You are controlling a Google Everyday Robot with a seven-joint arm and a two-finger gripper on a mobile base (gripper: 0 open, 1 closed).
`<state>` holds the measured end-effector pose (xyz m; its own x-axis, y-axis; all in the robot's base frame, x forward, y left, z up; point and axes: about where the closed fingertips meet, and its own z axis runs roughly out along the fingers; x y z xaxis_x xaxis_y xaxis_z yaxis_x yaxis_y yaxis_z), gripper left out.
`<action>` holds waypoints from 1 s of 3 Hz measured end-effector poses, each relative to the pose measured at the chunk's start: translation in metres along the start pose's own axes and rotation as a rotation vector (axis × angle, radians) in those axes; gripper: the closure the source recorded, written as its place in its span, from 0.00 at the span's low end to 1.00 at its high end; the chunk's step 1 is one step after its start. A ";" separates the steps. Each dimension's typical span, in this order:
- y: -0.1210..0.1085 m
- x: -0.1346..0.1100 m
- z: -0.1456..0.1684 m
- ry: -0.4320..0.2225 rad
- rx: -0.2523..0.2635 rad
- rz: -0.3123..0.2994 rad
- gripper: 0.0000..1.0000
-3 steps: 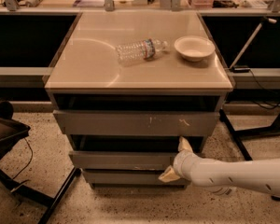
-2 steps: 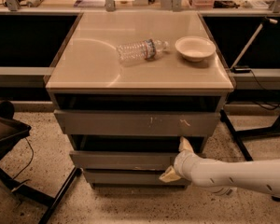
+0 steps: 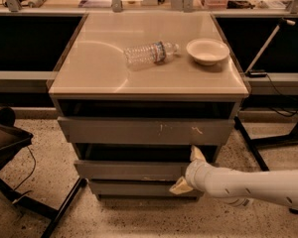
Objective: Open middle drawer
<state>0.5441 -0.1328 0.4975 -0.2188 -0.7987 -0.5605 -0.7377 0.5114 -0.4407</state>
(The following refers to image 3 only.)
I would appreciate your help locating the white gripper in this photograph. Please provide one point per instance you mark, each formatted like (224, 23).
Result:
(193, 175)

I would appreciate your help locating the grey drawer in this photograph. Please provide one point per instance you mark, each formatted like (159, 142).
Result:
(134, 162)
(131, 188)
(146, 131)

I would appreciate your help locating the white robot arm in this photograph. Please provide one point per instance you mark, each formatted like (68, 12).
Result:
(235, 187)

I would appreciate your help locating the grey bottom drawer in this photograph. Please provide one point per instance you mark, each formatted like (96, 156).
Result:
(131, 188)

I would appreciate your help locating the grey drawer cabinet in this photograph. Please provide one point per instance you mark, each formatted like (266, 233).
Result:
(95, 82)

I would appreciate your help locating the grey top drawer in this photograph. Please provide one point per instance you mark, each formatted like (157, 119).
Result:
(146, 131)

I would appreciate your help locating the black wheeled stand right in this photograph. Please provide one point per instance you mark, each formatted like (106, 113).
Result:
(254, 144)

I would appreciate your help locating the white stick with black base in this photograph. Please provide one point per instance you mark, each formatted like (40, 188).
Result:
(280, 23)

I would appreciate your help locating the white bowl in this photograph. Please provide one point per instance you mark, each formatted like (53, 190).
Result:
(207, 51)

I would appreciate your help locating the clear plastic water bottle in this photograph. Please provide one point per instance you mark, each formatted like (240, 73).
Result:
(155, 53)

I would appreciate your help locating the black stand left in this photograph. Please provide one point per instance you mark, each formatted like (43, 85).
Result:
(12, 140)

